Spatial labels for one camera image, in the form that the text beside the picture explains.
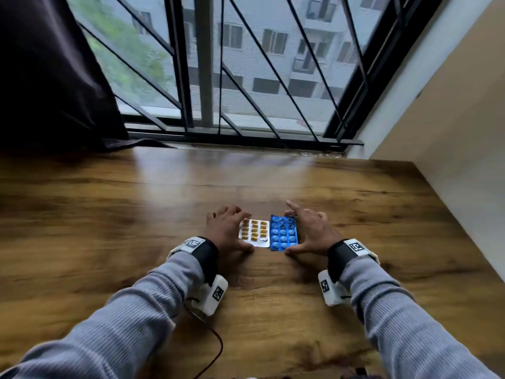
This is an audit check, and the person's left hand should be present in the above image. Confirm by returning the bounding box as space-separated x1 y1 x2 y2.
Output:
204 205 255 255

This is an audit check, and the person's right hand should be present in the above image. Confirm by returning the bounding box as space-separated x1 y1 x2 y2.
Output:
284 200 344 257

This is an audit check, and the orange pill blister pack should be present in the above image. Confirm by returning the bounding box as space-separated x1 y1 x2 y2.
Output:
238 218 271 248

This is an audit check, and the blue blister pack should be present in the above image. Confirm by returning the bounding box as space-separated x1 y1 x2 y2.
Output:
269 214 299 252

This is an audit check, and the person's right forearm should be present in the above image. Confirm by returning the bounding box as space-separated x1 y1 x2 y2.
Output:
339 255 500 379

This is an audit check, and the person's left forearm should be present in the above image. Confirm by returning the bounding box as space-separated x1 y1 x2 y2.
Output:
0 251 206 379

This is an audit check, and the grey window sash bar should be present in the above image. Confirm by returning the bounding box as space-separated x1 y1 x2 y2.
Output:
193 0 215 127

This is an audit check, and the grey apartment building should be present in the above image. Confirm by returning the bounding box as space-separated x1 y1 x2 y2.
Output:
130 0 395 123

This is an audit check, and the black metal window grille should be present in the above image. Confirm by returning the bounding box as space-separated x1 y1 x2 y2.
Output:
75 0 370 141

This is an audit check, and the green tree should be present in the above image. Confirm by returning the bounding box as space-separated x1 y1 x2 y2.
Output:
67 0 174 103

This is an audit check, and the dark curtain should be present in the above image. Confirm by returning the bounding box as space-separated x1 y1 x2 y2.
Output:
0 0 174 154

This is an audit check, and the black left wrist strap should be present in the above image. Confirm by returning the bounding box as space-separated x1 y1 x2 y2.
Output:
166 236 220 287

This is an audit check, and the black wrist strap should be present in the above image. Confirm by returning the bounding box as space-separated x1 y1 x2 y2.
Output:
326 238 381 284
166 236 220 287

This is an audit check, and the black right wrist strap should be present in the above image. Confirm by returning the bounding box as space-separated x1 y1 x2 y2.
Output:
326 238 381 284

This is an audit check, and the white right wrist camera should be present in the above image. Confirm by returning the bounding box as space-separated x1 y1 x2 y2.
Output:
318 269 352 307

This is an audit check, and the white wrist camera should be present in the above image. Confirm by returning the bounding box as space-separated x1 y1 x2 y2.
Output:
185 274 229 317
318 269 352 307

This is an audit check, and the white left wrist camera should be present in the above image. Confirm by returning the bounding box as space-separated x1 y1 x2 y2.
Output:
185 274 229 317

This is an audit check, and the black window frame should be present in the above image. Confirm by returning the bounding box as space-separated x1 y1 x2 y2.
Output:
67 0 447 153

